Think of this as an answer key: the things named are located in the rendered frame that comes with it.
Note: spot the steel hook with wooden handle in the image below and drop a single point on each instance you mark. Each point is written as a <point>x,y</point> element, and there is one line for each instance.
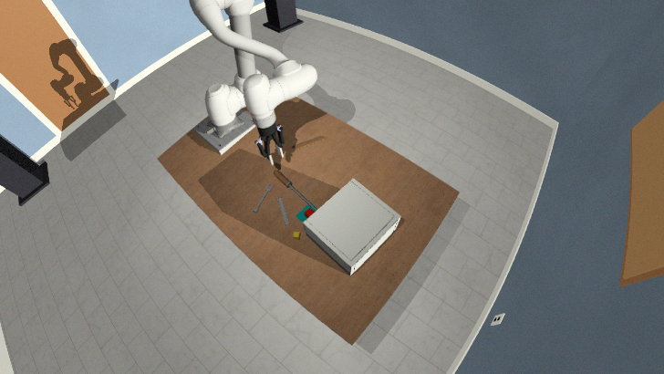
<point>288,184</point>

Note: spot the teal square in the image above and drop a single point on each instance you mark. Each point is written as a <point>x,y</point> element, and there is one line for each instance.
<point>301,216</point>

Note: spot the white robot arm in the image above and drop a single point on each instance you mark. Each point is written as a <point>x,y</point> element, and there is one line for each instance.
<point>261,94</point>

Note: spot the small white cabinet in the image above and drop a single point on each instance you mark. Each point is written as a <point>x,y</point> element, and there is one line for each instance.
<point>348,227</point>

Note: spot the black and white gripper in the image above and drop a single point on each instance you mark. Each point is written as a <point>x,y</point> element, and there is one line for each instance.
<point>264,135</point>

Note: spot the grey flat bar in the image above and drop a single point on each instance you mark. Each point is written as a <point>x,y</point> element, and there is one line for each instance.
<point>283,211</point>

